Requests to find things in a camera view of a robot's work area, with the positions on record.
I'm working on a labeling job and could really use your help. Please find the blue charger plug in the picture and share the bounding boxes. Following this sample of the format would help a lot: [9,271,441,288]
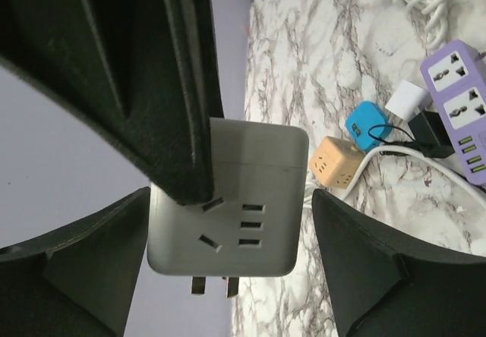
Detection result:
[345,101,392,152]

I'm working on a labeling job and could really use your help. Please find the small white charger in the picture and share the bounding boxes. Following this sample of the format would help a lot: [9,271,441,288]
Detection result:
[385,80,432,121]

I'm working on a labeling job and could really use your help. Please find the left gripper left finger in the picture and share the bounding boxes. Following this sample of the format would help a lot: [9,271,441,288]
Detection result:
[1,187,150,336]

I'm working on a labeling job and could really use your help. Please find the white power cord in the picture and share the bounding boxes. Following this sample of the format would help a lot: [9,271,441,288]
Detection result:
[303,145,486,238]

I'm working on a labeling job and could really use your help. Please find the white cube socket adapter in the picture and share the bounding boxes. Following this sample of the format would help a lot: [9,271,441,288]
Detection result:
[147,118,308,298]

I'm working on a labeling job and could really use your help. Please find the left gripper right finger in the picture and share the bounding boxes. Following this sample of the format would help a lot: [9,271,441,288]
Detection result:
[312,190,485,336]

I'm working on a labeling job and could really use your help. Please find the purple power strip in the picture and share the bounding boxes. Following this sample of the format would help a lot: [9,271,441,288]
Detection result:
[421,39,486,185]

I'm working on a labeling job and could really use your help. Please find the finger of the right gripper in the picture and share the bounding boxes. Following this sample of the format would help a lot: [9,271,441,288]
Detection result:
[1,0,223,205]

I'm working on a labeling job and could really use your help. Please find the beige cube socket adapter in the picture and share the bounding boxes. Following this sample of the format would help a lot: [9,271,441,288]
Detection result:
[308,136,365,189]

